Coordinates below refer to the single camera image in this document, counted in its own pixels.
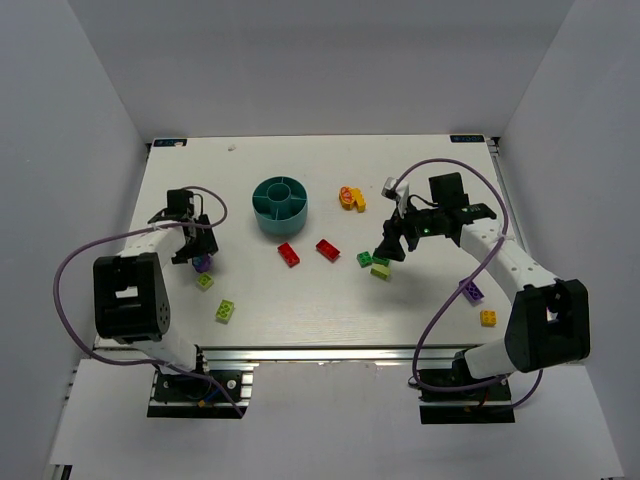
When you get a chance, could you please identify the dark green lego brick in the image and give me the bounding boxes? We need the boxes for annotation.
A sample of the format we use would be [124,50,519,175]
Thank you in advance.
[372,255,391,266]

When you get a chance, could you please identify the purple lego brick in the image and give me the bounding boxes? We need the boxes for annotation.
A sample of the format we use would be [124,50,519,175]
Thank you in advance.
[459,281,484,305]
[191,254,213,274]

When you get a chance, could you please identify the small lime lego brick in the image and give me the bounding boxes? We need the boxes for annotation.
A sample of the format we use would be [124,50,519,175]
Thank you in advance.
[197,273,214,291]

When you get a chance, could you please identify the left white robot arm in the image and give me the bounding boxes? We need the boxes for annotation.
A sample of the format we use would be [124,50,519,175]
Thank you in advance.
[93,188,219,375]

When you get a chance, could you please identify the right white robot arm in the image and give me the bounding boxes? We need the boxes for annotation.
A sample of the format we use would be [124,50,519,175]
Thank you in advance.
[375,173,591,386]

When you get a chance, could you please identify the pale green sloped lego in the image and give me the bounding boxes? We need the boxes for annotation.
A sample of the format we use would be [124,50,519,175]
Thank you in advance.
[370,264,391,280]

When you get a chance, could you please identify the small green lego brick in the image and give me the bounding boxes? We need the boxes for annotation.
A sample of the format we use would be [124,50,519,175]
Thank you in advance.
[356,251,373,268]

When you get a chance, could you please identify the yellow orange lego figure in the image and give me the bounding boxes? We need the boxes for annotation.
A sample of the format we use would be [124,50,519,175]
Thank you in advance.
[338,186,366,213]

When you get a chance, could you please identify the right red lego brick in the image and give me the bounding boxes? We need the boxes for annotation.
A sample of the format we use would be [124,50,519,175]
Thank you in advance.
[316,239,340,262]

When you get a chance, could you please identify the red lego brick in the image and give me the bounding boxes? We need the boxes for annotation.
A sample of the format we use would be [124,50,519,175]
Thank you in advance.
[277,242,300,268]
[316,239,340,262]

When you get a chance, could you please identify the right blue corner label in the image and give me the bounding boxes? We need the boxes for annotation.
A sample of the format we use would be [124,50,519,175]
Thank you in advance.
[449,134,486,144]

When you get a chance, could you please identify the blue corner label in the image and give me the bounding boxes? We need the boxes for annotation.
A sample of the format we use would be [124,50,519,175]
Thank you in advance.
[152,138,187,148]
[449,134,486,144]

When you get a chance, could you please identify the teal round divided container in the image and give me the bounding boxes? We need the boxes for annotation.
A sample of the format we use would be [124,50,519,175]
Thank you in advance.
[251,176,308,237]

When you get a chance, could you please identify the left red lego brick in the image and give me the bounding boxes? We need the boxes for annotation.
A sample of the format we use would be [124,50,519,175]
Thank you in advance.
[277,242,300,268]

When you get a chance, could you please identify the left blue corner label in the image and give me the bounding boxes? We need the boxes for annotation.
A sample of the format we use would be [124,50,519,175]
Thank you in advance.
[152,138,187,148]

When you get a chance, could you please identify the yellow lego brick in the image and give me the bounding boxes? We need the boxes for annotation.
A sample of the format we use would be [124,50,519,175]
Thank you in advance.
[480,310,498,328]

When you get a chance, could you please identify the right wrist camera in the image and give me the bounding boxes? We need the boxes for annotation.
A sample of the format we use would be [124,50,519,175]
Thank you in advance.
[381,177,409,217]

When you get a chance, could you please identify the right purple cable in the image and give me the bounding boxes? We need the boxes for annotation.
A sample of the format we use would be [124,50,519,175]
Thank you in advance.
[397,158,544,408]

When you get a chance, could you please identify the purple cable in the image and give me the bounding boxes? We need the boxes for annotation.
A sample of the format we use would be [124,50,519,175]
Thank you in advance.
[397,158,544,408]
[53,186,246,419]

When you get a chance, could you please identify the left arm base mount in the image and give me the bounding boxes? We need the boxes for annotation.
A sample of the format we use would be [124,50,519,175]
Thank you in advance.
[147,365,253,420]

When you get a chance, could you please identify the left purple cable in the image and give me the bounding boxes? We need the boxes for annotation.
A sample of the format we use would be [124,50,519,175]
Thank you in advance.
[53,186,246,419]

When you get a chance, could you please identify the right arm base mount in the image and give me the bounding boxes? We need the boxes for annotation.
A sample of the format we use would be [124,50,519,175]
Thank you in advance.
[407,377,515,425]

